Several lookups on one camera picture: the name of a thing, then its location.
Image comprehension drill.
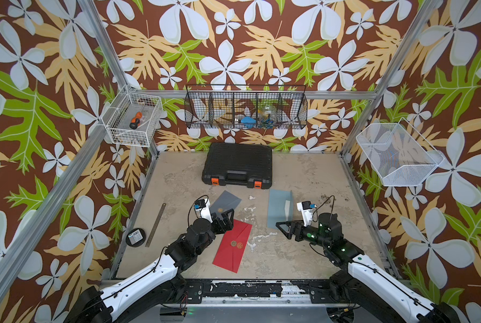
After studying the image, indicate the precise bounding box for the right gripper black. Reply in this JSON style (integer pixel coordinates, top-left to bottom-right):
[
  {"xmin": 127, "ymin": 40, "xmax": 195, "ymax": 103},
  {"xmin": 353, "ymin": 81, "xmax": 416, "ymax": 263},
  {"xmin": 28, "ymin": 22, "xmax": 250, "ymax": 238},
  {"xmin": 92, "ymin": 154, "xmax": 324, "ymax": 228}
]
[{"xmin": 276, "ymin": 220, "xmax": 332, "ymax": 250}]

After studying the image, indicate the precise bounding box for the light blue envelope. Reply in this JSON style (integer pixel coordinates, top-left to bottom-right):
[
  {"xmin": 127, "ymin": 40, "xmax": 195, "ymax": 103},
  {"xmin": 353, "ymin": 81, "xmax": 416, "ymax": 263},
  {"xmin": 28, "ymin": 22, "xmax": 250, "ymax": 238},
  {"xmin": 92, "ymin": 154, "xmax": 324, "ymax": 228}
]
[{"xmin": 267, "ymin": 189, "xmax": 294, "ymax": 230}]

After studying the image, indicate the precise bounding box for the red envelope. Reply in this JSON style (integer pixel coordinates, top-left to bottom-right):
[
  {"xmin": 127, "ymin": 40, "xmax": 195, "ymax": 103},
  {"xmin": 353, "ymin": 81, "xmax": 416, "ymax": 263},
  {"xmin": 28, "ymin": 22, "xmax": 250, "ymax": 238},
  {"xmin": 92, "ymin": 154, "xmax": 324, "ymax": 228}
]
[{"xmin": 212, "ymin": 220, "xmax": 253, "ymax": 273}]

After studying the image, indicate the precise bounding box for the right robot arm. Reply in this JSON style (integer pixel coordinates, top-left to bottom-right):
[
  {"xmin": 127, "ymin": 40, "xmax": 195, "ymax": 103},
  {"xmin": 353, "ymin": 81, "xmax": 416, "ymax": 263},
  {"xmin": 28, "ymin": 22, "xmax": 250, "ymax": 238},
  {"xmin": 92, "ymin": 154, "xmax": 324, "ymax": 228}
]
[{"xmin": 276, "ymin": 213, "xmax": 460, "ymax": 322}]

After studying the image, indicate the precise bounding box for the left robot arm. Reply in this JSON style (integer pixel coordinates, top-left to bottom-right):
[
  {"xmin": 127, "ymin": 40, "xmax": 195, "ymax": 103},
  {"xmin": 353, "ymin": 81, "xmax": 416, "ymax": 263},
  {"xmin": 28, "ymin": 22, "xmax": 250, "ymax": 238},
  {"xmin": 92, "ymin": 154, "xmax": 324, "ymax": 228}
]
[{"xmin": 64, "ymin": 209, "xmax": 235, "ymax": 322}]

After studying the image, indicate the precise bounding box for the grey envelope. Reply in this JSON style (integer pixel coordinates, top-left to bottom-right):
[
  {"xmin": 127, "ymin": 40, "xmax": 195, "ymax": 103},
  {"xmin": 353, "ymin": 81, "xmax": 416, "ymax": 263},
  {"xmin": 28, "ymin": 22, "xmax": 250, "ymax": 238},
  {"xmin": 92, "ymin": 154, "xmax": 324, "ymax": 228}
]
[{"xmin": 210, "ymin": 191, "xmax": 241, "ymax": 215}]

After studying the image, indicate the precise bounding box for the black tool case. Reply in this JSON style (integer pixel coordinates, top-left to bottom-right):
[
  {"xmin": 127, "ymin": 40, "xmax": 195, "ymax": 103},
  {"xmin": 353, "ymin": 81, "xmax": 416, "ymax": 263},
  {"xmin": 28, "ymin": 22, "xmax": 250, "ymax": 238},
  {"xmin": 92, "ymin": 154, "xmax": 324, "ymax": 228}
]
[{"xmin": 201, "ymin": 143, "xmax": 273, "ymax": 189}]

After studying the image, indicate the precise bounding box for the metal ruler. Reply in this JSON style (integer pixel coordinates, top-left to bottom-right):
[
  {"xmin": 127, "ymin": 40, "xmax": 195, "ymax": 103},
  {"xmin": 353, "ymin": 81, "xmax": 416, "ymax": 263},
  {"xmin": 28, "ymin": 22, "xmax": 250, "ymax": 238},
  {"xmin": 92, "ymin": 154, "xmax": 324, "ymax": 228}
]
[{"xmin": 145, "ymin": 203, "xmax": 166, "ymax": 248}]

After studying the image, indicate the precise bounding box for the blue object in basket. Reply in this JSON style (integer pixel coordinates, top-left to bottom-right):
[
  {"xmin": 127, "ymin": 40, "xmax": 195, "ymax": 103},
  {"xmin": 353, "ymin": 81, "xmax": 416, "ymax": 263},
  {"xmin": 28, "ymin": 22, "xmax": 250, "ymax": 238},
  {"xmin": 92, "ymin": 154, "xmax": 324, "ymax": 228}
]
[{"xmin": 241, "ymin": 117, "xmax": 257, "ymax": 129}]

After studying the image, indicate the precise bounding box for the black round tape measure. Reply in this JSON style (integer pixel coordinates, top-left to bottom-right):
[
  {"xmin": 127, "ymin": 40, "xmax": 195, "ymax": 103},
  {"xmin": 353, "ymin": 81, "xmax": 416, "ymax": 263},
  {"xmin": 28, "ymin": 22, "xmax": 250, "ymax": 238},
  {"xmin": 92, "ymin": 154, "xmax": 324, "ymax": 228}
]
[{"xmin": 126, "ymin": 228, "xmax": 146, "ymax": 248}]

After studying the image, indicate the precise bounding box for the clear jar in basket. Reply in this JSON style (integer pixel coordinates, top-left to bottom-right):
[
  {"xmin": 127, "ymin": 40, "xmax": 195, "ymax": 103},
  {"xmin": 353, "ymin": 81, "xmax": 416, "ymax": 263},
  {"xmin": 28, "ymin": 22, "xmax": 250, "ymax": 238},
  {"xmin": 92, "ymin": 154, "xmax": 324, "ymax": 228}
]
[{"xmin": 258, "ymin": 103, "xmax": 278, "ymax": 129}]

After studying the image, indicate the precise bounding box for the white mesh basket right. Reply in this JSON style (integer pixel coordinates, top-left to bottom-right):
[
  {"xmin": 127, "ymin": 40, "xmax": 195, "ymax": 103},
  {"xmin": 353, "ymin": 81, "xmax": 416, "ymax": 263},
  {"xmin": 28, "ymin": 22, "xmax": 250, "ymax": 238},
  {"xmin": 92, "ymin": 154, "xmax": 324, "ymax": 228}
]
[{"xmin": 356, "ymin": 118, "xmax": 445, "ymax": 187}]

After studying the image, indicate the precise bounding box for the orange black screwdriver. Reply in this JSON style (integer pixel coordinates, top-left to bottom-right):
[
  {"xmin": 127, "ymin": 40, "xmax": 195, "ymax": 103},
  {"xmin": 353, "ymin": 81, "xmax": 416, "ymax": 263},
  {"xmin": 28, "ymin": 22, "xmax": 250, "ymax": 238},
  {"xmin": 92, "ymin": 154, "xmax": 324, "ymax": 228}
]
[{"xmin": 130, "ymin": 113, "xmax": 143, "ymax": 130}]

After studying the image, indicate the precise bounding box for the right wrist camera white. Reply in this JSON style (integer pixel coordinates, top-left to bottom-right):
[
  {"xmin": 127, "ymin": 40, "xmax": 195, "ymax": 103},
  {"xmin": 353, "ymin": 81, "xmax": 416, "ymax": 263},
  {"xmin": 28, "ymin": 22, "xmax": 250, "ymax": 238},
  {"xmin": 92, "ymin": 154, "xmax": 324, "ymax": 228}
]
[{"xmin": 297, "ymin": 201, "xmax": 316, "ymax": 227}]

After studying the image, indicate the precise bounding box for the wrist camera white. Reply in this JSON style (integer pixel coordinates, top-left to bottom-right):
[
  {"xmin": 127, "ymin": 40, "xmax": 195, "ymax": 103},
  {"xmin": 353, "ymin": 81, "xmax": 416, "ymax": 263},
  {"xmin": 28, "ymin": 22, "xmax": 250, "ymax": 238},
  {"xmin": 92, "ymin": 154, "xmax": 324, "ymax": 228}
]
[
  {"xmin": 297, "ymin": 201, "xmax": 316, "ymax": 227},
  {"xmin": 193, "ymin": 196, "xmax": 212, "ymax": 223}
]

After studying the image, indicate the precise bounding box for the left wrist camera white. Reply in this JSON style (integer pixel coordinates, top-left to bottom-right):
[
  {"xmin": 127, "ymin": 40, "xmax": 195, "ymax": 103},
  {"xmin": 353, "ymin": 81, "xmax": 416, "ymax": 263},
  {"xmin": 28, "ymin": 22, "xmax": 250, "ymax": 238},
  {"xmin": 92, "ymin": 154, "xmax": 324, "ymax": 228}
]
[{"xmin": 193, "ymin": 196, "xmax": 212, "ymax": 223}]

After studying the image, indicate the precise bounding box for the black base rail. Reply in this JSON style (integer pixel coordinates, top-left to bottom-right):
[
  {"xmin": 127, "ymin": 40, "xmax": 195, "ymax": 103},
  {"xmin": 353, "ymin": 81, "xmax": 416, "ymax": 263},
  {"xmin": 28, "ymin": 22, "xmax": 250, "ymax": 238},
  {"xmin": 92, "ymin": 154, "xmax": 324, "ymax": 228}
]
[{"xmin": 147, "ymin": 278, "xmax": 367, "ymax": 306}]

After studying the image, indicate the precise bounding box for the black wire basket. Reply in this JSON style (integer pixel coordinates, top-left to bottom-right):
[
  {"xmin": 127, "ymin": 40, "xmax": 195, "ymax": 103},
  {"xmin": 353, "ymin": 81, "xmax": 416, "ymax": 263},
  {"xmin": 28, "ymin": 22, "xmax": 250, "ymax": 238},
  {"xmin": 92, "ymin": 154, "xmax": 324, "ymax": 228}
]
[{"xmin": 183, "ymin": 84, "xmax": 309, "ymax": 130}]

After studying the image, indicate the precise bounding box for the white wire basket left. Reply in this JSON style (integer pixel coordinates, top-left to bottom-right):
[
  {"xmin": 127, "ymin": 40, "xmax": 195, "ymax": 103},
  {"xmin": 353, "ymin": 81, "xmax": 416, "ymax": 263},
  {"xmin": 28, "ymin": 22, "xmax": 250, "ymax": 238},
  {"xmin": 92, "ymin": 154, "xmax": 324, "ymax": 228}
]
[{"xmin": 103, "ymin": 86, "xmax": 164, "ymax": 148}]

